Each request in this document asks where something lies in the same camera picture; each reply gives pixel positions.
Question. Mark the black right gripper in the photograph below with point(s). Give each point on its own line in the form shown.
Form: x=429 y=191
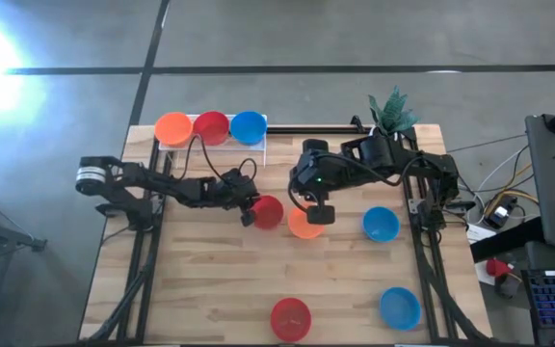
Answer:
x=311 y=174

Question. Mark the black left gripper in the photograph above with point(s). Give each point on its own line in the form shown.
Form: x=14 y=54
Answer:
x=236 y=193

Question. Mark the red plastic mini bowl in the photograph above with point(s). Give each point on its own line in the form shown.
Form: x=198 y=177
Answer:
x=269 y=213
x=211 y=127
x=290 y=319

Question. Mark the orange plastic mini bowl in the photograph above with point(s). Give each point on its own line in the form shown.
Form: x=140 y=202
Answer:
x=299 y=228
x=173 y=129

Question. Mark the blue plastic mini bowl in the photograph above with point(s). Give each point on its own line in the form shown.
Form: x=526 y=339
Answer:
x=400 y=308
x=248 y=127
x=381 y=224

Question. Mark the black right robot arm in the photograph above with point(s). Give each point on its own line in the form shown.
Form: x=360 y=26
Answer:
x=403 y=161

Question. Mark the white plant pot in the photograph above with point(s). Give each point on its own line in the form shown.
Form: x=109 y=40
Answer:
x=396 y=137

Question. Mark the green snake plant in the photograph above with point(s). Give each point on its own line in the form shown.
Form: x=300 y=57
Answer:
x=393 y=113

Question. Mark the black power adapter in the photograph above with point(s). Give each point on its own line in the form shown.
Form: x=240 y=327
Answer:
x=499 y=216

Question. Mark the small red object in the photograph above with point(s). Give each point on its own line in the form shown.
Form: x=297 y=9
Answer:
x=496 y=267

